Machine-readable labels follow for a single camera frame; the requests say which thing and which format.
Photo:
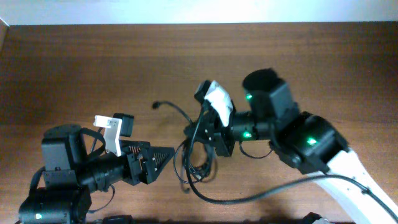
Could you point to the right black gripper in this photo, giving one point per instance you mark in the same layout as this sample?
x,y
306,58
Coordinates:
x,y
221,134

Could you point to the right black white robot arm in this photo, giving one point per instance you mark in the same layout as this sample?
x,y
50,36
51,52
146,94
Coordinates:
x,y
301,140

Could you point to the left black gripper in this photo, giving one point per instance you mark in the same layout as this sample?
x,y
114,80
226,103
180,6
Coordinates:
x,y
150,172

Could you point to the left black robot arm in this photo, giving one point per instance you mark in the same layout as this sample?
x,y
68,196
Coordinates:
x,y
60,191

